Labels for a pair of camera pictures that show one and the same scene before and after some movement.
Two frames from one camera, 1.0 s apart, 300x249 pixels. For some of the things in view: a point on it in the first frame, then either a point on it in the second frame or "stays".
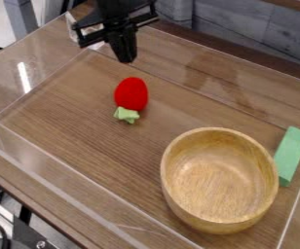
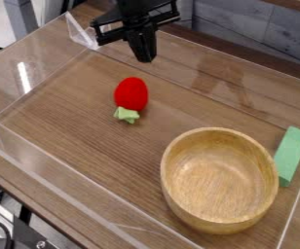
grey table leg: [21, 16] stays
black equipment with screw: [25, 237] stays
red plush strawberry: [130, 96] stays
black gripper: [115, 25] -> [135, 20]
